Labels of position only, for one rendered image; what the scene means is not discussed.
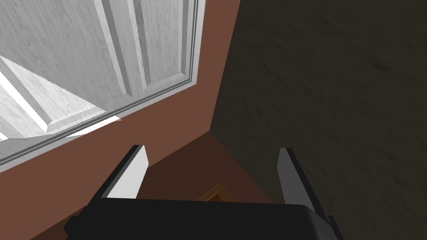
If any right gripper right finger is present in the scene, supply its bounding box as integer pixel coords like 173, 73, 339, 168
276, 147, 330, 221

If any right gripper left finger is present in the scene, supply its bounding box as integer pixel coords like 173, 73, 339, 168
90, 145, 149, 200

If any white panelled door leaf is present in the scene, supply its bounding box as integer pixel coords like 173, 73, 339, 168
0, 0, 200, 159

